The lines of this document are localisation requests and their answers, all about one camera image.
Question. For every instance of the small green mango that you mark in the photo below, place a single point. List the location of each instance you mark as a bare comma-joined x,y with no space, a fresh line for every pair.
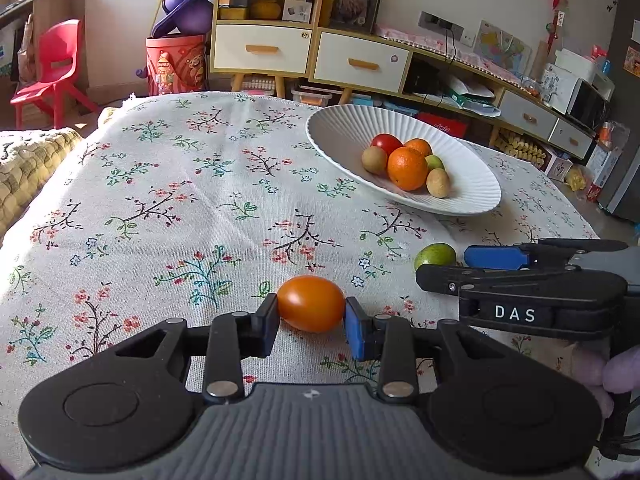
435,162

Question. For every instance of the black microwave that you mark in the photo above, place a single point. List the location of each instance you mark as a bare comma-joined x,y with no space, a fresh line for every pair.
590,102

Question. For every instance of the green lime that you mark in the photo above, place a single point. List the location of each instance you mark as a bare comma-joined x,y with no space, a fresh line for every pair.
432,256

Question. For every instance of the white ribbed plate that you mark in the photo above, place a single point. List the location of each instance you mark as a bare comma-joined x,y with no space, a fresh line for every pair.
340,130

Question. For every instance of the yellow canister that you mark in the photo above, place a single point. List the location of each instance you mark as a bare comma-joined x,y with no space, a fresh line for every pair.
326,10

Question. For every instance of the stack of papers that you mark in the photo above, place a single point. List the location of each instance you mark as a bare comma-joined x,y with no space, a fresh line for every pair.
470,95

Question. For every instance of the small illustrated box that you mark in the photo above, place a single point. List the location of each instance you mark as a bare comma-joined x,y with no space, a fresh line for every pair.
557,166

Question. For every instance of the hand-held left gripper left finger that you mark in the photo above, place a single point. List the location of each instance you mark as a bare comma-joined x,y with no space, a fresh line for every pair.
267,325

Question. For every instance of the smooth orange persimmon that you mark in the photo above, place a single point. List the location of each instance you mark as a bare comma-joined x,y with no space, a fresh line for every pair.
310,304

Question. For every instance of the person's right hand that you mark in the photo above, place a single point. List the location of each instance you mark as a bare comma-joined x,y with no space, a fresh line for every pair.
622,372

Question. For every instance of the map poster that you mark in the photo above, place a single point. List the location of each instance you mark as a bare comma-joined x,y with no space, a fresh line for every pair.
500,45

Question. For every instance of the purple ball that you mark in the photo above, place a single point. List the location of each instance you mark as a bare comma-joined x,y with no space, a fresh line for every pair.
192,15

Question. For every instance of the clear box with orange latch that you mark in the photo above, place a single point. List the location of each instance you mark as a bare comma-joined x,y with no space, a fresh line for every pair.
315,95

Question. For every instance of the wide white drawer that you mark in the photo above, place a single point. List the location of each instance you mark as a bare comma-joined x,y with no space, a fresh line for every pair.
340,55

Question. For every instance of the pink lace runner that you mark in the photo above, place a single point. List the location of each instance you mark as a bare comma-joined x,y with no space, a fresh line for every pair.
400,35

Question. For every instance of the red storage box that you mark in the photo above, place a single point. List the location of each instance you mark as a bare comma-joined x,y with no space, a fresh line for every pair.
445,125

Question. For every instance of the grey wall socket panel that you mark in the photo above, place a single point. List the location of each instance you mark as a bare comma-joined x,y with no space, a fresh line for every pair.
440,22

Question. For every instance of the small white drawer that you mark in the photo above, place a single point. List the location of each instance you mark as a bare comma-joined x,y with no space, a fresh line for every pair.
542,110
560,132

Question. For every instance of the textured orange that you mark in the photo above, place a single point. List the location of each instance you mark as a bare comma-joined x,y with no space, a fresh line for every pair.
420,146
407,169

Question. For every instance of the red tomato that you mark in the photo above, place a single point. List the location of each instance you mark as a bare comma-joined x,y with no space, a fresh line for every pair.
386,142

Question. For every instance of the red plastic chair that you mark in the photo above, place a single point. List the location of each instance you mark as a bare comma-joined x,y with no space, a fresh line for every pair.
55,50

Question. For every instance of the yellow woven cushion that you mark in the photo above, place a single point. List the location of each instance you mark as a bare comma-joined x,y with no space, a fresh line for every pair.
30,170

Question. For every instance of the white product box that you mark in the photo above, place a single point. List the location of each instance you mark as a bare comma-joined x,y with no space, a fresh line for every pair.
297,5

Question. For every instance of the yellow flat box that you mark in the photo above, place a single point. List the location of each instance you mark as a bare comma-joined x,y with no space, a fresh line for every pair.
232,13

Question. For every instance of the brown kiwi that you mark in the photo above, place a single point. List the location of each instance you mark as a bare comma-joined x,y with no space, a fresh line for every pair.
438,183
374,160

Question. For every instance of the wooden desk with shelves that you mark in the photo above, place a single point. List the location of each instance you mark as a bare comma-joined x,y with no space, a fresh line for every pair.
50,5

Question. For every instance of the black device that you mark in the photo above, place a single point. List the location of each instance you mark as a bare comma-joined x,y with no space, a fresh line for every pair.
422,77

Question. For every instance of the long low wooden cabinet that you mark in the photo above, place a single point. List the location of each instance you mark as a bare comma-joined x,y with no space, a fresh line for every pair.
480,72

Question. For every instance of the stack of yellow packets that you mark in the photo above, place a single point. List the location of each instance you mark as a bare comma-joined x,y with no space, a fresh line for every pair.
520,147

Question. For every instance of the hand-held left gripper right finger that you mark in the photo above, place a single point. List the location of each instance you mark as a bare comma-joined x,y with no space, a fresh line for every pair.
357,330

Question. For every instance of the white microwave oven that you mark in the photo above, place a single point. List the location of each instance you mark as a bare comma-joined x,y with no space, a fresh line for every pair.
555,87

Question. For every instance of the clear box with blue lid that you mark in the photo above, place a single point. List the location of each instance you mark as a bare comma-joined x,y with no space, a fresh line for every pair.
365,100

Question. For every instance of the clear storage box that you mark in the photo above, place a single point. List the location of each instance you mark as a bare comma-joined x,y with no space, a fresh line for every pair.
259,86

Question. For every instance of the red printed bucket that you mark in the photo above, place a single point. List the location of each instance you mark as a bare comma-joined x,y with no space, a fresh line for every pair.
175,65

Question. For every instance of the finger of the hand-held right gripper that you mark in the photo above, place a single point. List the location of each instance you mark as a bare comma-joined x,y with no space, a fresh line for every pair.
500,282
495,256

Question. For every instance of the yellow pumpkin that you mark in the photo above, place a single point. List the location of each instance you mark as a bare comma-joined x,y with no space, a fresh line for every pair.
265,10

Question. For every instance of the yellow bag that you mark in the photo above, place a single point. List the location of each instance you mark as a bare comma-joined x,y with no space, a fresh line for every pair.
575,177

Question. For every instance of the grey refrigerator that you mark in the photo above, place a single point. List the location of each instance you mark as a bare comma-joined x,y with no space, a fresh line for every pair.
625,110

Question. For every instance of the white drawer with keyhole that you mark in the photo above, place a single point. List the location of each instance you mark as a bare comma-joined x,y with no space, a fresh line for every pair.
235,40

